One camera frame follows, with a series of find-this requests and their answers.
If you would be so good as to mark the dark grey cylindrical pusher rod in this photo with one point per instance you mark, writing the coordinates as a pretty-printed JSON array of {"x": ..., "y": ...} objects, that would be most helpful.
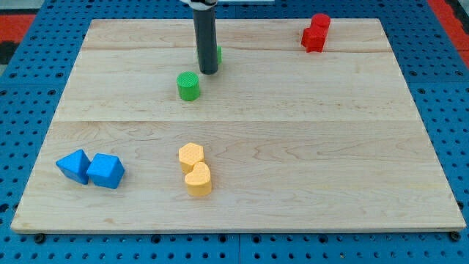
[{"x": 206, "y": 42}]

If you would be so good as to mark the blue cube block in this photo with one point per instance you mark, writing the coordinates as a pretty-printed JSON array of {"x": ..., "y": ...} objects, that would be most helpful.
[{"x": 106, "y": 170}]

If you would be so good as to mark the green star block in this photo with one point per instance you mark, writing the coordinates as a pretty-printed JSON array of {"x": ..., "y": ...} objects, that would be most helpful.
[{"x": 219, "y": 54}]

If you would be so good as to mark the light wooden board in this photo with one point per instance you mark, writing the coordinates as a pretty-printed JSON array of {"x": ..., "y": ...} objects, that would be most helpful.
[{"x": 296, "y": 142}]

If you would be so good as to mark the yellow hexagon block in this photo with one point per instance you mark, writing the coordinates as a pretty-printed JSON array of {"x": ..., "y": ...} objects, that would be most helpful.
[{"x": 189, "y": 155}]

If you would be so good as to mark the blue triangle block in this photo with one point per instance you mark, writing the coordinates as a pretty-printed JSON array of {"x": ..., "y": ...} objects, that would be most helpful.
[{"x": 74, "y": 166}]

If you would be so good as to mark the red star block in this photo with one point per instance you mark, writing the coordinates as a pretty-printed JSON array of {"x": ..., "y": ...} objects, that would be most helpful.
[{"x": 313, "y": 39}]

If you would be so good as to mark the yellow heart block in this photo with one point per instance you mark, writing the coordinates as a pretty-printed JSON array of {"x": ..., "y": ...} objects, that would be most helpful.
[{"x": 198, "y": 182}]

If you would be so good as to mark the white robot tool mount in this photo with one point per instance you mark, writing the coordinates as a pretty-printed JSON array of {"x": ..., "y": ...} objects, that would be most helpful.
[{"x": 200, "y": 4}]

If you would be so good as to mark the green cylinder block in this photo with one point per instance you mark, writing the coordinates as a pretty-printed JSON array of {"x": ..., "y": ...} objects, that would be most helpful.
[{"x": 188, "y": 86}]

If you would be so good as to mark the red cylinder block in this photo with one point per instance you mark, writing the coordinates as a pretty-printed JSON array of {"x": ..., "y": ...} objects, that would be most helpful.
[{"x": 320, "y": 20}]

